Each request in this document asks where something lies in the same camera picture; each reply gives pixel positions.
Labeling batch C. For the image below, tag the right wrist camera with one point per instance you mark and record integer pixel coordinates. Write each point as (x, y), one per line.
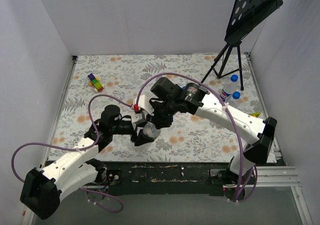
(142, 104)

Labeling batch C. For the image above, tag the black music stand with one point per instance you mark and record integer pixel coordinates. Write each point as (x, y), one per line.
(246, 15)

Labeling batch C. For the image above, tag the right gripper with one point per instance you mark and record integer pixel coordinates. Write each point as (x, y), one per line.
(163, 120)

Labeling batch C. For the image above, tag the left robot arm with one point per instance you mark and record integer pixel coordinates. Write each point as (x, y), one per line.
(44, 188)

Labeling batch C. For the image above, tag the blue bottle cap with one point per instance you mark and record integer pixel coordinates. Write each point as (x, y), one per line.
(234, 78)
(236, 95)

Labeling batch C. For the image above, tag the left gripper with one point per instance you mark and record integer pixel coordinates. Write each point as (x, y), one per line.
(139, 135)

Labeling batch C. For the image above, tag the black base beam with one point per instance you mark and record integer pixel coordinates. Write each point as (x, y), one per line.
(141, 178)

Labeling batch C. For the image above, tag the clear bottle silver label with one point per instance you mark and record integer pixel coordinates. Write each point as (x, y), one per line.
(151, 132)

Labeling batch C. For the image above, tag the Pepsi plastic bottle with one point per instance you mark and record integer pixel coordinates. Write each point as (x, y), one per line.
(228, 89)

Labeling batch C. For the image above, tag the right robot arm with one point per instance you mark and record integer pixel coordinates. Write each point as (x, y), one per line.
(257, 133)

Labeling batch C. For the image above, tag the multicolour toy brick stack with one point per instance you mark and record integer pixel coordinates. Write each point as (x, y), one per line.
(95, 83)

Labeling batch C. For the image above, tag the blue label bottle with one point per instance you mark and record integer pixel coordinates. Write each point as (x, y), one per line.
(232, 102)

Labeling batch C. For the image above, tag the floral table cloth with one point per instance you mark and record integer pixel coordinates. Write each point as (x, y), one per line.
(190, 138)

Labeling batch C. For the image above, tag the yellow green toy brick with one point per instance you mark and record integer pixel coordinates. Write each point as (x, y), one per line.
(255, 114)

